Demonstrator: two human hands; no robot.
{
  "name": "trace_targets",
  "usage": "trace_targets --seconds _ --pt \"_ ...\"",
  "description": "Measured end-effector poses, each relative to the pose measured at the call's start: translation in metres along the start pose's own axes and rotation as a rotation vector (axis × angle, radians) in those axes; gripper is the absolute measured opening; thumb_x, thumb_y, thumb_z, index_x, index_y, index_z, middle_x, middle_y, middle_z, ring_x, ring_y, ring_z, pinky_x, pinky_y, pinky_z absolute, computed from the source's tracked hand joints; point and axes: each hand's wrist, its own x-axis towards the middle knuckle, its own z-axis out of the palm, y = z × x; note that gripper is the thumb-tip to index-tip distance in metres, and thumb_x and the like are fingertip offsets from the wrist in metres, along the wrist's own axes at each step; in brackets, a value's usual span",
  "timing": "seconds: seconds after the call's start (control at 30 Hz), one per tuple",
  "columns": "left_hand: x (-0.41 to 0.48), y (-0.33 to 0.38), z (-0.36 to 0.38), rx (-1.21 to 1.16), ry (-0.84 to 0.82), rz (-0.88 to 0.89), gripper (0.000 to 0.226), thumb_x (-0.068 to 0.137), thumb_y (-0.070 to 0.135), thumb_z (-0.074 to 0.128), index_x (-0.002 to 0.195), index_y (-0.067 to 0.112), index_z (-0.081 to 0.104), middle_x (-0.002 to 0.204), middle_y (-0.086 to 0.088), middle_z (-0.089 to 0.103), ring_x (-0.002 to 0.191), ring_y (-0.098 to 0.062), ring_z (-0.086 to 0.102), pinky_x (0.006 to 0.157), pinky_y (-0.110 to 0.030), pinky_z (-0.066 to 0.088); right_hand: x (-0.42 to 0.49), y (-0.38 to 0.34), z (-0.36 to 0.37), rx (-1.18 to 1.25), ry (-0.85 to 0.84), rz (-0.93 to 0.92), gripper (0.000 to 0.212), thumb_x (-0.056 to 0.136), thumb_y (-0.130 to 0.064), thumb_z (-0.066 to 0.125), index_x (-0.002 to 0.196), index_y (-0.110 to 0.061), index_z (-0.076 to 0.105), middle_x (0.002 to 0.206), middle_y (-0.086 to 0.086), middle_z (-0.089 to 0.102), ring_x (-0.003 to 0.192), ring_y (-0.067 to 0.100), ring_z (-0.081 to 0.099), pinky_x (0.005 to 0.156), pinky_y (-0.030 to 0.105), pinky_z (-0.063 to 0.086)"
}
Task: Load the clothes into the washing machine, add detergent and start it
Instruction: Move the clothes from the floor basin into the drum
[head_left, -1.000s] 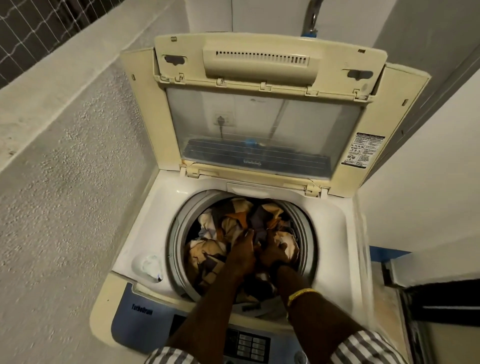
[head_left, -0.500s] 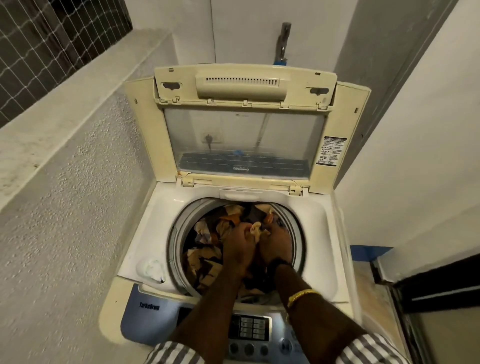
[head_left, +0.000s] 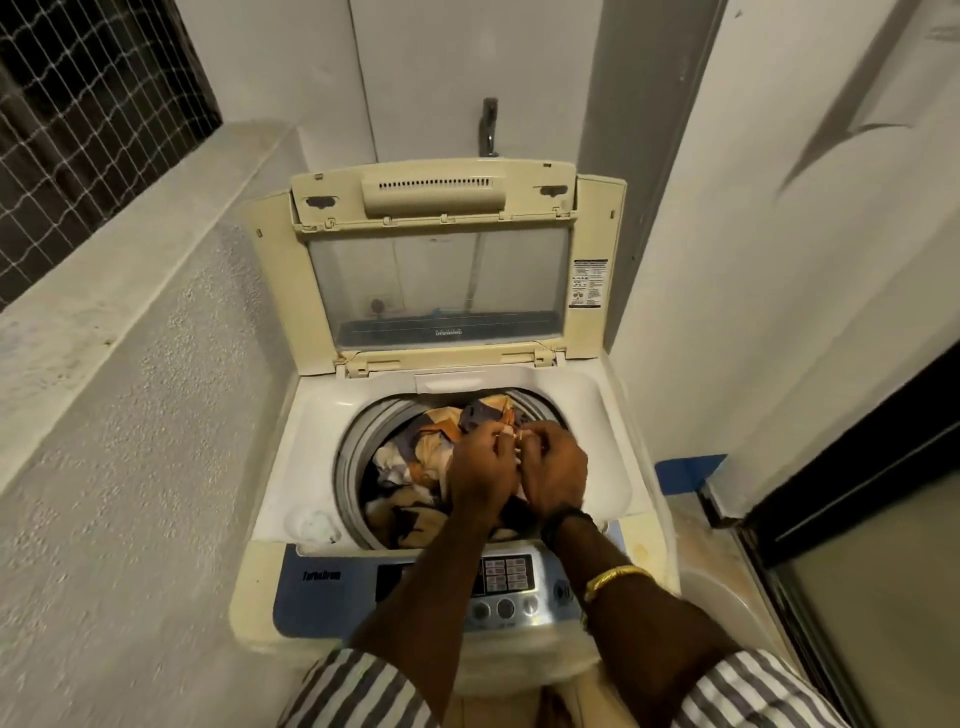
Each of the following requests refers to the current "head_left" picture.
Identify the person's right hand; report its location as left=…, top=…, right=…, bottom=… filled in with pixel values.
left=517, top=421, right=590, bottom=523

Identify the person's left hand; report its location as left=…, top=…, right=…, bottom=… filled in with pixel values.
left=447, top=421, right=523, bottom=519

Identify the orange patterned bedsheet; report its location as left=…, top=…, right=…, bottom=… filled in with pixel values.
left=363, top=395, right=541, bottom=550

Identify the cream blue washing machine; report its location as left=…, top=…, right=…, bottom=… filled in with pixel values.
left=228, top=158, right=684, bottom=699

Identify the glass-windowed washing machine lid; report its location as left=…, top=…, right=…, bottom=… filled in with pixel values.
left=247, top=158, right=628, bottom=380

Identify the person's right forearm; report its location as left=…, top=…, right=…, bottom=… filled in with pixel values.
left=554, top=517, right=744, bottom=706

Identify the person's left forearm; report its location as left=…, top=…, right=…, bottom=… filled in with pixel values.
left=348, top=502, right=511, bottom=691

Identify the black thread wristband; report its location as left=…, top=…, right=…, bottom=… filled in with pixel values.
left=539, top=507, right=601, bottom=553

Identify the gold bangle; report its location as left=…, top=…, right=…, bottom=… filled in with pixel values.
left=581, top=564, right=655, bottom=607

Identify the black framed glass door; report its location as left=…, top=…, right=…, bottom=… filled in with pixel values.
left=697, top=367, right=960, bottom=728

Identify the white window safety net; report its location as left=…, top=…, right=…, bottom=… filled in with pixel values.
left=0, top=0, right=225, bottom=313

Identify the printed paper notice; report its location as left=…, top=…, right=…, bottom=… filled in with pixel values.
left=776, top=0, right=960, bottom=196

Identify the metal wall tap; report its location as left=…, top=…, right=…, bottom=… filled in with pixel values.
left=479, top=97, right=502, bottom=159

